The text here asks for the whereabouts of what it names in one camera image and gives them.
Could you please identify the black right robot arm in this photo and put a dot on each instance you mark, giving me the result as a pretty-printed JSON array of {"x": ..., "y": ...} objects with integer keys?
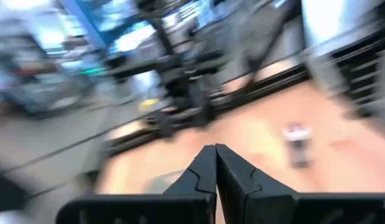
[{"x": 183, "y": 90}]

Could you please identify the black aluminium table frame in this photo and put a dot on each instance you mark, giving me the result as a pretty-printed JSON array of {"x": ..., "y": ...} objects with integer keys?
[{"x": 273, "y": 81}]

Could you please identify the violet Chefmaster colour bottle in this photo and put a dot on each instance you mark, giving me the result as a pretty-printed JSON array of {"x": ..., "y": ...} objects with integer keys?
[{"x": 296, "y": 133}]

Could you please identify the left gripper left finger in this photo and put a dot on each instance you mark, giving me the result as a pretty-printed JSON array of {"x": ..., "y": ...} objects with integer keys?
[{"x": 202, "y": 174}]

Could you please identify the yellow tag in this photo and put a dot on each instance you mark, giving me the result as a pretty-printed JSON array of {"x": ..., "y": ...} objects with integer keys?
[{"x": 149, "y": 104}]

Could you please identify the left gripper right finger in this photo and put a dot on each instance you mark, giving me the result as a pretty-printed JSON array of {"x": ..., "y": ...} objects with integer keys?
[{"x": 236, "y": 177}]

